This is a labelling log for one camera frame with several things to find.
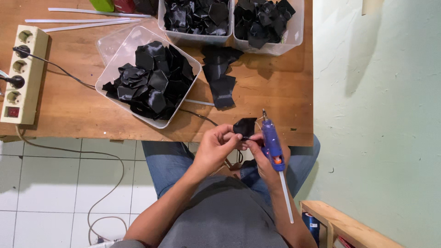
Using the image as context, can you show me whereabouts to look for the person's left hand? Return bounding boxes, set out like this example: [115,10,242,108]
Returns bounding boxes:
[190,124,247,177]

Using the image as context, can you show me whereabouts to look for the person's right hand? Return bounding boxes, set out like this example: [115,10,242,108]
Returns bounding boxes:
[245,133,292,189]

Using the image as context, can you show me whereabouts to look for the blue hot glue gun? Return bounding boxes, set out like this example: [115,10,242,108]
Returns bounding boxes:
[261,109,286,172]

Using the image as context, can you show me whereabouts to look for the black satin petal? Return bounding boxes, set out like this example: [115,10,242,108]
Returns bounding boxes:
[233,117,258,141]

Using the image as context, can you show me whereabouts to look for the wooden stool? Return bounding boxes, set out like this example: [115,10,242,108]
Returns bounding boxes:
[210,159,243,180]

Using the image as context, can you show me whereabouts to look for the long glue stick in gun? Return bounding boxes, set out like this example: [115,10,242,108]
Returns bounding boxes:
[278,170,295,224]

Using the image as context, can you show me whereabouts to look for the person's blue jeans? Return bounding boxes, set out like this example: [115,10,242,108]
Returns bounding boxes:
[141,134,321,208]

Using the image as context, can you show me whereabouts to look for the clear glue stick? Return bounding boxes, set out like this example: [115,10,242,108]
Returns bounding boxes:
[25,18,132,24]
[184,99,216,107]
[42,19,142,34]
[48,7,152,19]

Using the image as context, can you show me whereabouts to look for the person's grey shirt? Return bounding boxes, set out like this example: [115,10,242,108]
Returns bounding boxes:
[110,175,291,248]

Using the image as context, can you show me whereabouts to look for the stack of black satin squares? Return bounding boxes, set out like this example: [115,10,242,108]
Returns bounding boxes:
[201,45,245,110]

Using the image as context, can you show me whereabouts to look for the blue ribbon spool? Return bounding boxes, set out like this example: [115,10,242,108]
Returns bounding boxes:
[302,211,320,246]

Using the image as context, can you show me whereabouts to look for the heap of loose black petals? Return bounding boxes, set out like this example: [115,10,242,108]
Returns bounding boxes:
[102,41,197,121]

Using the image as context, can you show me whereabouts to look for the wooden shelf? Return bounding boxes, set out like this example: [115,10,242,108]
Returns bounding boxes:
[299,200,406,248]

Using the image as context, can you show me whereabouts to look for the deep clear plastic container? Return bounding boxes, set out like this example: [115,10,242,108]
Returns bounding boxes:
[233,0,306,57]
[157,0,236,47]

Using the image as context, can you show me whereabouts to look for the wide clear plastic container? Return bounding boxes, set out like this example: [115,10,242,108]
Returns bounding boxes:
[95,26,202,130]

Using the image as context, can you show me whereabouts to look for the heap of folded black petals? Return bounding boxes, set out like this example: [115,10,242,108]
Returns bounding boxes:
[234,0,296,50]
[163,0,231,37]

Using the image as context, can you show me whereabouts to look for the black glossy object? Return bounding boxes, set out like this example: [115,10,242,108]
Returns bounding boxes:
[134,0,159,16]

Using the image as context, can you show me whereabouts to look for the red plastic object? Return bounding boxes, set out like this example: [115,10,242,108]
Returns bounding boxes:
[113,0,136,14]

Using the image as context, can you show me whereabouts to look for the green plastic object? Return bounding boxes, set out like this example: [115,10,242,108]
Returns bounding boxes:
[89,0,115,13]

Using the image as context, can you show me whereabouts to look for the beige power strip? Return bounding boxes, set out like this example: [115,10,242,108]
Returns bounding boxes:
[0,25,50,125]

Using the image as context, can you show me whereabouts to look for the black power plug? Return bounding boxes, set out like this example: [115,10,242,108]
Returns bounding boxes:
[0,75,25,89]

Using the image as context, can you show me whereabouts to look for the black glue gun cable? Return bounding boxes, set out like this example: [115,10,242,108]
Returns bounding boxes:
[178,108,244,164]

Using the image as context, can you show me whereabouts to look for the beige power strip cable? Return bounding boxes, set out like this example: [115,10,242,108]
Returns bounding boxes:
[15,125,129,246]

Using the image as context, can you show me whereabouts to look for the black plug with thin cable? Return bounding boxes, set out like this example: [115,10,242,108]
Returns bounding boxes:
[12,45,97,89]

